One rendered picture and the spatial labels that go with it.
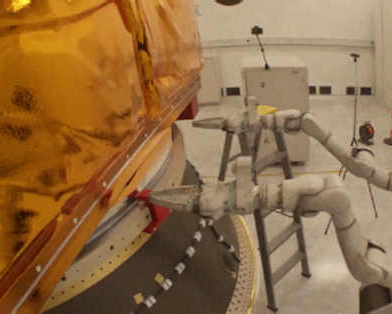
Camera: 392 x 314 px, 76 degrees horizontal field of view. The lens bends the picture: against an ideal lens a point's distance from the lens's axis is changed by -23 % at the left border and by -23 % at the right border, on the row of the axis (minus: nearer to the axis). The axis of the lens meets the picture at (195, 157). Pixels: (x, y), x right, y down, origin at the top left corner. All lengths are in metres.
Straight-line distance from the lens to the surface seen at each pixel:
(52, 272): 0.60
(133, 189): 0.84
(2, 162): 0.43
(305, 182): 0.67
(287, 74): 4.17
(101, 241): 0.75
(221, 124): 1.13
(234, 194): 0.67
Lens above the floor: 2.15
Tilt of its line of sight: 24 degrees down
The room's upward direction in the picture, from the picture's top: 8 degrees counter-clockwise
